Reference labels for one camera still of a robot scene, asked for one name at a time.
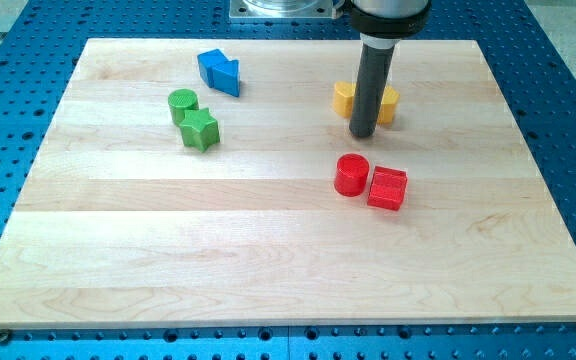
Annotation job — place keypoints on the red cylinder block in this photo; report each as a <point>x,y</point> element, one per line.
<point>351,174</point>

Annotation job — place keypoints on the red square block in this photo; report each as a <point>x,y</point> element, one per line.
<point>388,188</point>

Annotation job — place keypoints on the green star block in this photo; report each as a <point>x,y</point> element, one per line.
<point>199,129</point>

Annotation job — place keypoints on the yellow block left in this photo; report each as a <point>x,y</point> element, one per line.
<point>343,98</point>

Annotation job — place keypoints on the yellow block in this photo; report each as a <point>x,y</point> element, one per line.
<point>388,106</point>
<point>343,98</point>

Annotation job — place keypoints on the light wooden board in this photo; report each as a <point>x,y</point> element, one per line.
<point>119,225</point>

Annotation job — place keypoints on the yellow block right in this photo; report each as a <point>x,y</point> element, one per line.
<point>388,106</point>

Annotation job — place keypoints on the blue triangle block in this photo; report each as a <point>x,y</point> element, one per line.
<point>226,77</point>

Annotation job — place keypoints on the green cylinder block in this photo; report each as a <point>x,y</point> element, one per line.
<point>179,101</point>

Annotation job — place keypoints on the blue cube block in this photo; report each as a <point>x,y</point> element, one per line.
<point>206,61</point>

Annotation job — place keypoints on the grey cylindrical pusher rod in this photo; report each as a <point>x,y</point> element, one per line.
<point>374,67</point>

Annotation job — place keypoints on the blue perforated metal table plate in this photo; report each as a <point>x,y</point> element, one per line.
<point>39,49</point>

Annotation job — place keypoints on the left board clamp screw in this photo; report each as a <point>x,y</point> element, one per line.
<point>5,336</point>

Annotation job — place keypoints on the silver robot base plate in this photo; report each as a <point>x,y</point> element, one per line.
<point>251,10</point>

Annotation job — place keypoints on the silver robot arm with black ring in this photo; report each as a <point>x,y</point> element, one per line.
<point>388,19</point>

